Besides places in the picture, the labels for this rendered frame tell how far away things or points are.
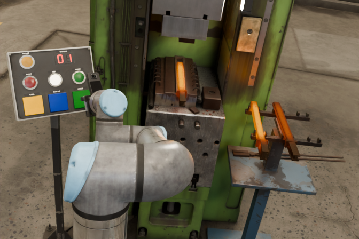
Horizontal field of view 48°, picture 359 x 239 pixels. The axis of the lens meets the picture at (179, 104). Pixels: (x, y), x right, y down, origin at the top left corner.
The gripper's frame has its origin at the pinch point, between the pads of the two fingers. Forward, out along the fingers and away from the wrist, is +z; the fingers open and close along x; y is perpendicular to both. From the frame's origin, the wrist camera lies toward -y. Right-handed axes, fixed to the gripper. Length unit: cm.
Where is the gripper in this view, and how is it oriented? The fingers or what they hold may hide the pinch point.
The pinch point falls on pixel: (87, 97)
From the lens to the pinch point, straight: 168.0
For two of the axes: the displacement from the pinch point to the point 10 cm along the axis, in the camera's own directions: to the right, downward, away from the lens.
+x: 8.9, -1.4, 4.4
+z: -4.4, -0.1, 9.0
